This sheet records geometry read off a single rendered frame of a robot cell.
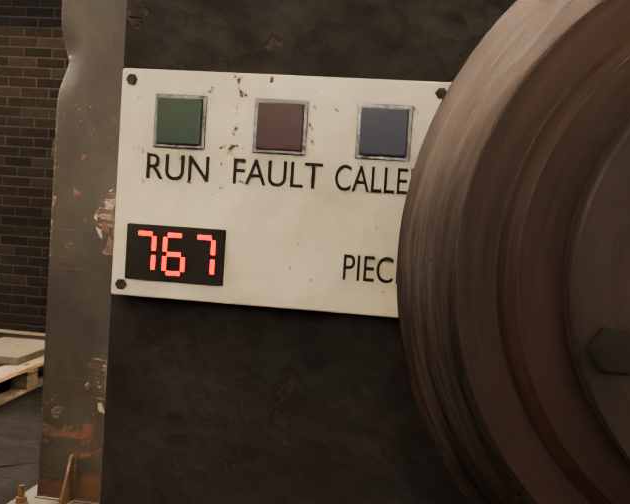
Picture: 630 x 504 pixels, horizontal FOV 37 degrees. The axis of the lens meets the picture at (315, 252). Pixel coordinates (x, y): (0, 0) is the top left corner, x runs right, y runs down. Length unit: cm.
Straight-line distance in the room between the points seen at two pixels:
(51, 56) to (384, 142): 678
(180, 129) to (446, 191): 25
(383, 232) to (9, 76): 692
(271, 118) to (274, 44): 7
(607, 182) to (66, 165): 300
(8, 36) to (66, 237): 433
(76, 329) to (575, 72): 296
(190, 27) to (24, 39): 678
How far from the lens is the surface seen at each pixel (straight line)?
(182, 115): 74
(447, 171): 58
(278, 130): 72
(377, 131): 71
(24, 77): 751
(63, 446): 351
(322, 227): 72
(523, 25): 59
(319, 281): 72
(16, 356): 545
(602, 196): 50
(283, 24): 76
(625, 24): 58
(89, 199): 337
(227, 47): 76
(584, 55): 57
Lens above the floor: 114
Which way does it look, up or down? 3 degrees down
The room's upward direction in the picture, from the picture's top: 4 degrees clockwise
